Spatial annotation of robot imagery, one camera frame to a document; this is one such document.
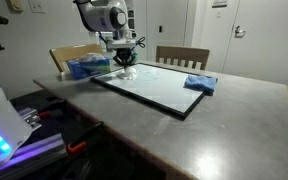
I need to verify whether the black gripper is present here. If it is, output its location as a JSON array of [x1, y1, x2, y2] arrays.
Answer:
[[113, 48, 137, 69]]

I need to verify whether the white tissue wipe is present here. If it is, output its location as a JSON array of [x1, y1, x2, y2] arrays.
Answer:
[[116, 67, 137, 80]]

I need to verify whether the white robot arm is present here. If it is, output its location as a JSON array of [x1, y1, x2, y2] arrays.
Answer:
[[73, 0, 137, 68]]

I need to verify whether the black framed white board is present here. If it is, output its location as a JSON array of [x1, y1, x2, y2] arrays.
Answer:
[[92, 63, 207, 120]]

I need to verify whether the next tissue in box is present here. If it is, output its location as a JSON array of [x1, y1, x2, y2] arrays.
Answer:
[[78, 53, 105, 62]]

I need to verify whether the blue tissue box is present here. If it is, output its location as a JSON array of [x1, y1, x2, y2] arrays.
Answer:
[[67, 58, 111, 79]]

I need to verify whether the light wooden chair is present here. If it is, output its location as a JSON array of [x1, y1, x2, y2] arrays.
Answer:
[[49, 44, 103, 72]]

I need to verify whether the dark wooden chair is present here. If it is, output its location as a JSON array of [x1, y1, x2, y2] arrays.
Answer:
[[156, 46, 210, 70]]

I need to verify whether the blue folded cloth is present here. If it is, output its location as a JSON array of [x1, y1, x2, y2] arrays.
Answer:
[[184, 75, 217, 95]]

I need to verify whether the orange black clamp lower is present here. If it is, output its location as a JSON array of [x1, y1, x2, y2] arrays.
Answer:
[[66, 121, 105, 155]]

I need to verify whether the orange black clamp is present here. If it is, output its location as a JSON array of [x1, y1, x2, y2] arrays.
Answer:
[[37, 98, 68, 119], [66, 121, 105, 155]]

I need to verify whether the beige thermostat dial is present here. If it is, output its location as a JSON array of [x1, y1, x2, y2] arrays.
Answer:
[[7, 0, 23, 12]]

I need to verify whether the white wall switch plate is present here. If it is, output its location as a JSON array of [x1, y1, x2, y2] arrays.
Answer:
[[28, 0, 45, 13]]

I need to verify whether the aluminium rail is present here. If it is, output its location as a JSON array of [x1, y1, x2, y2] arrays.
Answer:
[[0, 133, 68, 180]]

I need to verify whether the white door with handle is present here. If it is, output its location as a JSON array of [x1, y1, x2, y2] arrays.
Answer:
[[223, 0, 288, 85]]

